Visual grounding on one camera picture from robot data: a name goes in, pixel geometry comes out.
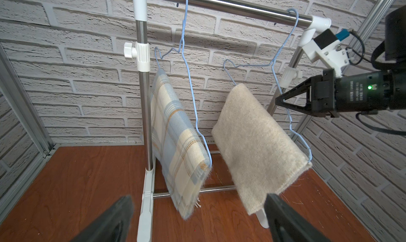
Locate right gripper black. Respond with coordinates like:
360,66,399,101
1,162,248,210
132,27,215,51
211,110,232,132
274,68,391,118

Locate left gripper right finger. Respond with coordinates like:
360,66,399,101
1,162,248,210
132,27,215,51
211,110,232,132
264,193,329,242

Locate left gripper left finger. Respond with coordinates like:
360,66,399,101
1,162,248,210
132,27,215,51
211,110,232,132
72,195,134,242

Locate blue wire hanger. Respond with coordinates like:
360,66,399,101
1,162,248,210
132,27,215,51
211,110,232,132
223,8,313,163
154,0,213,169

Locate beige wool scarf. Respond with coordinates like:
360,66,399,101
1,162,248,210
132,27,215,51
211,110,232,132
211,83,312,215

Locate plaid blue cream scarf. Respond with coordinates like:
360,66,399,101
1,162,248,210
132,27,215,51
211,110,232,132
151,69,211,220

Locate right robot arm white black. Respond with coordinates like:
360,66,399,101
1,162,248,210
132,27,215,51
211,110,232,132
276,6,406,119

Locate metal clothes rack white joints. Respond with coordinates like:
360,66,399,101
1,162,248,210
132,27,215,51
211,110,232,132
124,0,332,242

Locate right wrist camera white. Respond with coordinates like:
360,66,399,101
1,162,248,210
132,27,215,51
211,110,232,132
302,29,350,78

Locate left corner aluminium post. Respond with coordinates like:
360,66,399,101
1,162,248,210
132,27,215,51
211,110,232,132
1,48,55,221

